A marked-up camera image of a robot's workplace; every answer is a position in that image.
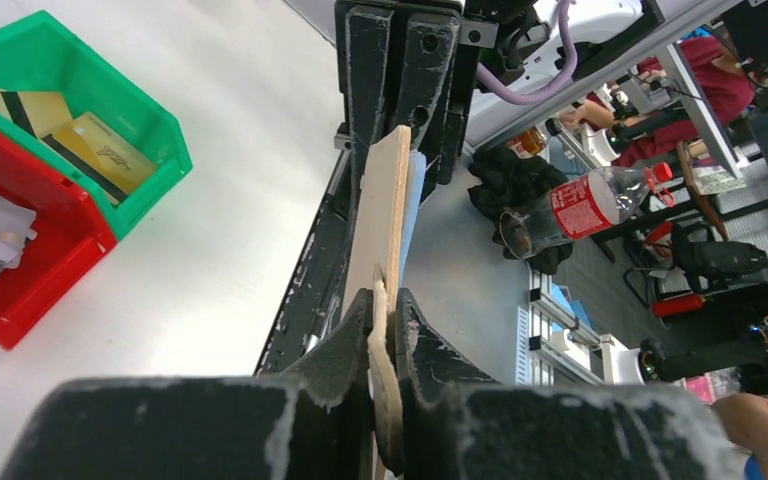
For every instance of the gold cards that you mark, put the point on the gold cards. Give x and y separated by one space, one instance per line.
86 142

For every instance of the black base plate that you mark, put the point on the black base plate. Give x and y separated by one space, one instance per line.
312 299

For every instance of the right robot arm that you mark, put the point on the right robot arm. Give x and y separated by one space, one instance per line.
531 51

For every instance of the green plastic bin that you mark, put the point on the green plastic bin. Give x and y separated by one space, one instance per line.
39 54

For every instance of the plastic cola bottle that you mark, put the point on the plastic cola bottle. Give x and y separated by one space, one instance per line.
591 203

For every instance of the beige card holder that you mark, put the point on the beige card holder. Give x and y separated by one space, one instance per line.
374 266

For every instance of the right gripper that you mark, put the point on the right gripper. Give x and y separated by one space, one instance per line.
405 63

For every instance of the red fire extinguisher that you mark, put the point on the red fire extinguisher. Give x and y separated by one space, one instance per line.
678 305

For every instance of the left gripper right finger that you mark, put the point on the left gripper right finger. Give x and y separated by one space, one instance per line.
459 423

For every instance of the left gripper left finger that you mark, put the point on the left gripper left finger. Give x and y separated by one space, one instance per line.
311 421

